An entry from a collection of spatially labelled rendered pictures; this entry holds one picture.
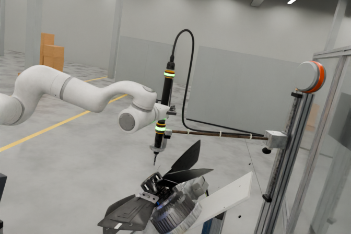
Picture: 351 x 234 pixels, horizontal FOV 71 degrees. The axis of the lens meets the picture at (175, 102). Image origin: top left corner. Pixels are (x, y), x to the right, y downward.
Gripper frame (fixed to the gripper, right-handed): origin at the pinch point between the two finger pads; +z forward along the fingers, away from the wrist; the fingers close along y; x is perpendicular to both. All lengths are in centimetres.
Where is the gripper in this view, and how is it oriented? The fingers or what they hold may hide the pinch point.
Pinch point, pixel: (164, 106)
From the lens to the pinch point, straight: 110.4
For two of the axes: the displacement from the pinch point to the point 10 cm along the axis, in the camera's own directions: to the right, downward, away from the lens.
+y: 9.2, 2.4, -3.1
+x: 1.7, -9.6, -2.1
